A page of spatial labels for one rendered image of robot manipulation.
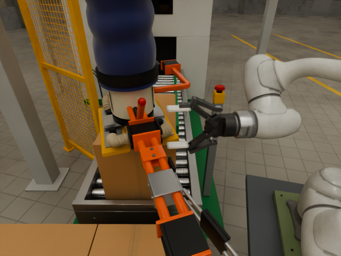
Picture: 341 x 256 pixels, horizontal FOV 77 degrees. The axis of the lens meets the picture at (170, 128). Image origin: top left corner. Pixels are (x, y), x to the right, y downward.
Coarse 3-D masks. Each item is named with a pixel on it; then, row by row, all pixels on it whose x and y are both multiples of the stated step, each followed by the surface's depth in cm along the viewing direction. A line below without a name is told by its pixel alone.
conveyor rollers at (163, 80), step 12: (156, 84) 274; (168, 84) 274; (180, 96) 251; (180, 120) 206; (180, 132) 183; (180, 156) 160; (180, 168) 147; (96, 180) 138; (180, 180) 137; (96, 192) 130
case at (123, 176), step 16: (160, 96) 149; (96, 144) 103; (96, 160) 108; (112, 160) 108; (128, 160) 108; (112, 176) 114; (128, 176) 114; (144, 176) 114; (112, 192) 121; (128, 192) 121; (144, 192) 120
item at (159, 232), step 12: (180, 216) 40; (192, 216) 40; (156, 228) 40; (168, 228) 39; (180, 228) 39; (192, 228) 39; (168, 240) 37; (180, 240) 37; (192, 240) 37; (204, 240) 37; (168, 252) 35; (180, 252) 35; (192, 252) 35; (204, 252) 35
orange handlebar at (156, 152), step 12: (180, 84) 94; (144, 144) 61; (156, 144) 60; (144, 156) 56; (156, 156) 56; (144, 168) 56; (168, 168) 53; (156, 204) 45; (180, 204) 44; (168, 216) 42
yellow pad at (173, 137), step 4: (156, 100) 108; (156, 104) 104; (160, 120) 87; (164, 120) 92; (168, 120) 93; (160, 124) 87; (172, 128) 88; (172, 132) 85; (172, 136) 83; (176, 136) 83; (164, 140) 81; (168, 140) 82; (172, 140) 82; (176, 140) 83; (164, 144) 82
